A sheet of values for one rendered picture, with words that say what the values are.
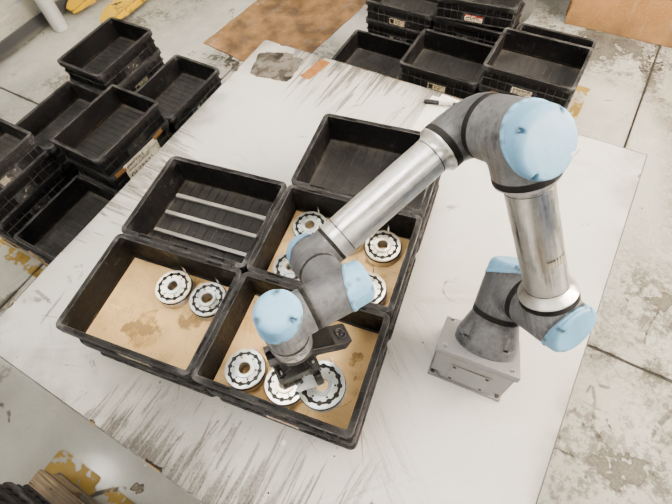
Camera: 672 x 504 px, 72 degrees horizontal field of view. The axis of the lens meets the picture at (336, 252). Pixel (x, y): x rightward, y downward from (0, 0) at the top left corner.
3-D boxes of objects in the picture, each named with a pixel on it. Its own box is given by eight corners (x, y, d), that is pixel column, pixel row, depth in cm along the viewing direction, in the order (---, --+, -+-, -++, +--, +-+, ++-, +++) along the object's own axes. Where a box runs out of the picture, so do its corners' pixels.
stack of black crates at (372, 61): (418, 81, 265) (422, 46, 246) (396, 115, 253) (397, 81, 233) (357, 63, 278) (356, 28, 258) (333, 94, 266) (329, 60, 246)
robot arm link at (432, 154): (462, 72, 87) (268, 243, 86) (501, 77, 78) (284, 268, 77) (485, 121, 93) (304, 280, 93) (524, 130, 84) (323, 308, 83)
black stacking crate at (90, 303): (253, 289, 130) (243, 270, 120) (204, 390, 117) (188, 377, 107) (137, 253, 140) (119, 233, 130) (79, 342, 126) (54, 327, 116)
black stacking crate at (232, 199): (294, 207, 144) (288, 184, 134) (254, 288, 130) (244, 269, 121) (185, 179, 153) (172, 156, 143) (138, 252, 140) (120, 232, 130)
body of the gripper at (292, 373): (272, 357, 92) (258, 337, 82) (311, 339, 94) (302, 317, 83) (285, 392, 89) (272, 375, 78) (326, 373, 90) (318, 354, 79)
